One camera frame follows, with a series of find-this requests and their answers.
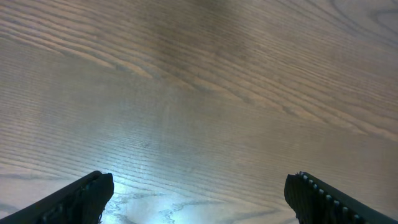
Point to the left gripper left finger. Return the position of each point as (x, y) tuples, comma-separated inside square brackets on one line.
[(81, 202)]

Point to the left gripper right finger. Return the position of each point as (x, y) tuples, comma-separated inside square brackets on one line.
[(315, 202)]

